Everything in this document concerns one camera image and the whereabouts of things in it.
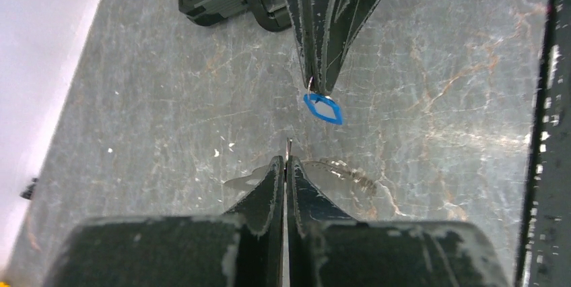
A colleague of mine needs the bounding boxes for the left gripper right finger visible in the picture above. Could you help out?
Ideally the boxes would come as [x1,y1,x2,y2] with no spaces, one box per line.
[286,157,509,286]

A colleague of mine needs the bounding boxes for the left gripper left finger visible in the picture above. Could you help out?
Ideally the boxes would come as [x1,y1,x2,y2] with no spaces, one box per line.
[43,156,285,286]

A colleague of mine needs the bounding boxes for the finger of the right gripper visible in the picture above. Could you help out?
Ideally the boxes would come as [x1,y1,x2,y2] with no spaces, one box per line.
[323,0,380,95]
[285,0,346,94]

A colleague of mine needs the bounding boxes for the blue key tag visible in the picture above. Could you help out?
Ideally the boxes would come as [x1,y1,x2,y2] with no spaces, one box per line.
[303,76,343,125]

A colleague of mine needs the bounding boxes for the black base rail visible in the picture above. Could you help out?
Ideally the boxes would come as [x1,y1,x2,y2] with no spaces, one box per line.
[516,0,570,286]

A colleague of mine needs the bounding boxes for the small black wall clip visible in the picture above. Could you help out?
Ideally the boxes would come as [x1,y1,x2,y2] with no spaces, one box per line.
[20,178,38,200]

